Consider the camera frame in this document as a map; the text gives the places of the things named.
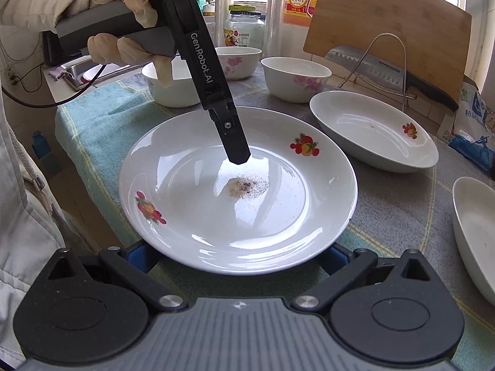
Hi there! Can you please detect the black appliance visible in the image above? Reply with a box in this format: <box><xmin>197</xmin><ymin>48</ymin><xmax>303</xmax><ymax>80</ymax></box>
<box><xmin>42</xmin><ymin>31</ymin><xmax>64</xmax><ymax>66</ymax></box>

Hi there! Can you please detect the steel sink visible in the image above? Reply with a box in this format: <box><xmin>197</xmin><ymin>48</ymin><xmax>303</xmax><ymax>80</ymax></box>
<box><xmin>58</xmin><ymin>55</ymin><xmax>145</xmax><ymax>91</ymax></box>

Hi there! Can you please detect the teal and grey checked tablecloth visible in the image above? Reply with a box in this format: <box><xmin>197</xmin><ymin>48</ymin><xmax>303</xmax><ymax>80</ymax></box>
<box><xmin>54</xmin><ymin>67</ymin><xmax>495</xmax><ymax>371</ymax></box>

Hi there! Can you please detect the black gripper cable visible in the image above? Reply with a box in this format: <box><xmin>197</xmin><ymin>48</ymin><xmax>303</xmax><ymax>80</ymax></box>
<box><xmin>0</xmin><ymin>64</ymin><xmax>107</xmax><ymax>109</ymax></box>

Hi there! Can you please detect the plain white plate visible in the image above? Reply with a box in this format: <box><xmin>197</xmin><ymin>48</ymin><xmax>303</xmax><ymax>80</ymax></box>
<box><xmin>452</xmin><ymin>177</ymin><xmax>495</xmax><ymax>307</ymax></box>

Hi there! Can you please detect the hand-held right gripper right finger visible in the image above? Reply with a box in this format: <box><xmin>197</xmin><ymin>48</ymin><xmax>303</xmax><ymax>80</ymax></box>
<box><xmin>291</xmin><ymin>243</ymin><xmax>433</xmax><ymax>313</ymax></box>

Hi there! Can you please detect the wide white pink-flower bowl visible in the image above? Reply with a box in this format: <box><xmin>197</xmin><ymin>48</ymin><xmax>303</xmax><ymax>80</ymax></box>
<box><xmin>261</xmin><ymin>57</ymin><xmax>332</xmax><ymax>104</ymax></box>

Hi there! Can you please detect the wooden cutting board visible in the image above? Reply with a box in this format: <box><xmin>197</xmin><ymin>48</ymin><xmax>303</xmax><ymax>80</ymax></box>
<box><xmin>303</xmin><ymin>0</ymin><xmax>473</xmax><ymax>103</ymax></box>

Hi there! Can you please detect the white and blue salt bag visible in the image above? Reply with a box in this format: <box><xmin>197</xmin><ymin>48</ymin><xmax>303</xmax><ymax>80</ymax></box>
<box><xmin>440</xmin><ymin>81</ymin><xmax>495</xmax><ymax>181</ymax></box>

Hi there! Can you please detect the steel wire rack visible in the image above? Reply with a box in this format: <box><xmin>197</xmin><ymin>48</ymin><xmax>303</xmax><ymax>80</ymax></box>
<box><xmin>338</xmin><ymin>33</ymin><xmax>419</xmax><ymax>115</ymax></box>

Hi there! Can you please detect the clear glass jar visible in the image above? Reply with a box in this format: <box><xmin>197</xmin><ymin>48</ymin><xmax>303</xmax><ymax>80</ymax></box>
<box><xmin>223</xmin><ymin>5</ymin><xmax>266</xmax><ymax>49</ymax></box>

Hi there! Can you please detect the plain white bowl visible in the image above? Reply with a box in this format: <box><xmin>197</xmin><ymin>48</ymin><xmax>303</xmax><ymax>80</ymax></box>
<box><xmin>141</xmin><ymin>56</ymin><xmax>202</xmax><ymax>108</ymax></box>

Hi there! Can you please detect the black-handled kitchen knife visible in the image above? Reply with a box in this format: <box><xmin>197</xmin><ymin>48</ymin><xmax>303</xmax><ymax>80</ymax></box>
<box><xmin>324</xmin><ymin>45</ymin><xmax>460</xmax><ymax>112</ymax></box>

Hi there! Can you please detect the clear plastic film roll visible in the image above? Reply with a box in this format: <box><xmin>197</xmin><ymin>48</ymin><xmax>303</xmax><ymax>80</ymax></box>
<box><xmin>266</xmin><ymin>0</ymin><xmax>287</xmax><ymax>59</ymax></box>

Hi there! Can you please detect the deep white pink-flower bowl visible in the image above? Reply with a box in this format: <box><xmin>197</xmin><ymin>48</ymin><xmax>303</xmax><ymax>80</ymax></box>
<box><xmin>214</xmin><ymin>46</ymin><xmax>263</xmax><ymax>81</ymax></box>

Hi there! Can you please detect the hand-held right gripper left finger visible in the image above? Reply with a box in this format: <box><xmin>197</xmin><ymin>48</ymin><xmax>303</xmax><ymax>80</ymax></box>
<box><xmin>46</xmin><ymin>240</ymin><xmax>187</xmax><ymax>313</ymax></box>

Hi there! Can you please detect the person's white jacket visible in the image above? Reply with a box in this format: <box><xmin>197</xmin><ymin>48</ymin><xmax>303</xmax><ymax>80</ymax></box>
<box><xmin>0</xmin><ymin>85</ymin><xmax>78</xmax><ymax>371</ymax></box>

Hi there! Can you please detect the large white fruit-print plate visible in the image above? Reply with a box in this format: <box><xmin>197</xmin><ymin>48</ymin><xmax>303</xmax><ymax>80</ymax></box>
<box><xmin>118</xmin><ymin>106</ymin><xmax>358</xmax><ymax>276</ymax></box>

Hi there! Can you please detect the blue plastic container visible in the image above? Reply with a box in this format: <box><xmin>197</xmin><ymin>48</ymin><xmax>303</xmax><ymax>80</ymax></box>
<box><xmin>32</xmin><ymin>130</ymin><xmax>58</xmax><ymax>174</ymax></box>

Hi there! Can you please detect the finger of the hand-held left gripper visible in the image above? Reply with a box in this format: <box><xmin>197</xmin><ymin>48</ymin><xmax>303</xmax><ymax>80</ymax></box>
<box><xmin>208</xmin><ymin>100</ymin><xmax>251</xmax><ymax>165</ymax></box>

